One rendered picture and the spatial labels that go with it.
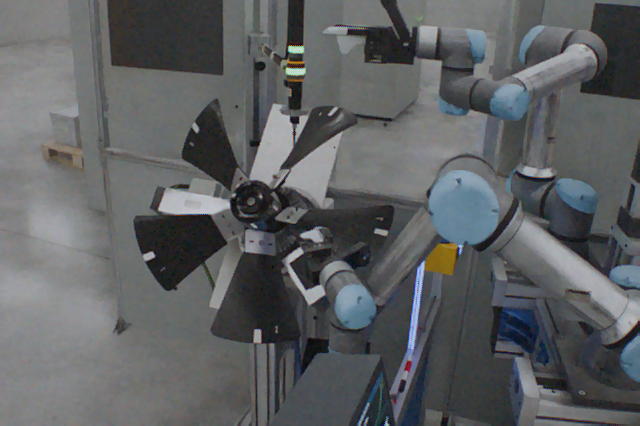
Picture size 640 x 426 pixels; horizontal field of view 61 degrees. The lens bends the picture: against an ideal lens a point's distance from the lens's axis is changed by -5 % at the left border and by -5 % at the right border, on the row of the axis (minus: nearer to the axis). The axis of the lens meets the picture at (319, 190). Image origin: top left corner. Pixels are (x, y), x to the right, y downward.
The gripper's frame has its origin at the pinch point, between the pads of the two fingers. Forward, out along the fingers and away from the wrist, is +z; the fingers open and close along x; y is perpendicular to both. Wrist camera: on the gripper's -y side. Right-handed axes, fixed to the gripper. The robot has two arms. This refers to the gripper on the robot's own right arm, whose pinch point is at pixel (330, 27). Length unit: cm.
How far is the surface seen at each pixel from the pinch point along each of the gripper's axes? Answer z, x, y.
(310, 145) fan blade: 5.6, 9.0, 31.6
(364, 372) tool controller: -18, -68, 41
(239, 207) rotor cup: 21, -4, 46
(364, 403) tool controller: -19, -73, 42
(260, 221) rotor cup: 15, -6, 48
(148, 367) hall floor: 93, 66, 166
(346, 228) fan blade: -7.0, -5.8, 47.6
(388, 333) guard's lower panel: -18, 67, 127
